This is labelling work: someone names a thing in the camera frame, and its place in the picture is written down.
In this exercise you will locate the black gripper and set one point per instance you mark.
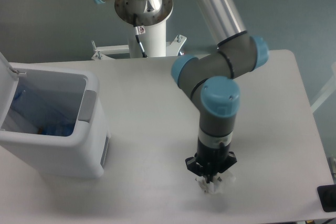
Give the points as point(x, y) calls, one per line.
point(211, 161)

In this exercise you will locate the clear crushed plastic bottle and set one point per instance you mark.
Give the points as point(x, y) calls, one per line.
point(38, 114)

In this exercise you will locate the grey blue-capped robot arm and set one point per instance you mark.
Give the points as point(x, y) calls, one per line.
point(209, 82)

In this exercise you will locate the white plastic trash can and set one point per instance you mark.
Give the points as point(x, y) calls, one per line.
point(76, 93)

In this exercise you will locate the black device at table edge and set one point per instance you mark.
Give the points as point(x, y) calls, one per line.
point(327, 197)

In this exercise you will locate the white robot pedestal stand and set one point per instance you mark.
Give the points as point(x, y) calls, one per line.
point(145, 22)

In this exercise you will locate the white table leg frame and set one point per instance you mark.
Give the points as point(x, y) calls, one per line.
point(324, 92)

